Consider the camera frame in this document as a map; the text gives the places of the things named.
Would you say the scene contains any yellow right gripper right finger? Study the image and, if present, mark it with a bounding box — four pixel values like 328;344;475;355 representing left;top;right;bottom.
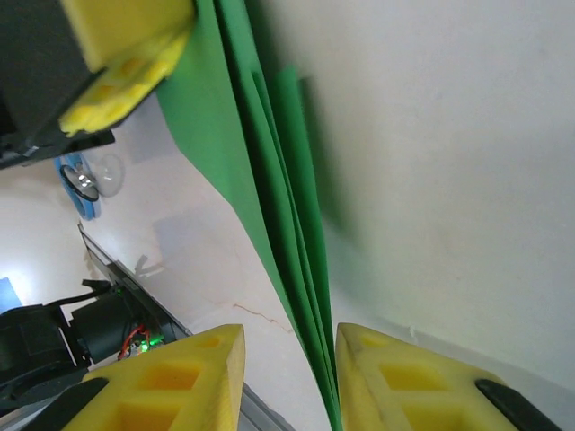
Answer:
335;322;561;431

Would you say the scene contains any blue ring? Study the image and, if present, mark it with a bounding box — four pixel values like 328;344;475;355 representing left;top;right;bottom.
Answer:
54;151;103;221

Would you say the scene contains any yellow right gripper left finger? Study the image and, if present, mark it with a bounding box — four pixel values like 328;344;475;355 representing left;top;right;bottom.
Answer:
44;323;247;431

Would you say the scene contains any black rimmed round lens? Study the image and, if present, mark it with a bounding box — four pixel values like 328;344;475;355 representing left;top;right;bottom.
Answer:
60;163;101;203

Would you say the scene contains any green paper sheet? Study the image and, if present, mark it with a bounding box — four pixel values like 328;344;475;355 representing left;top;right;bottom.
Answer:
155;0;345;431

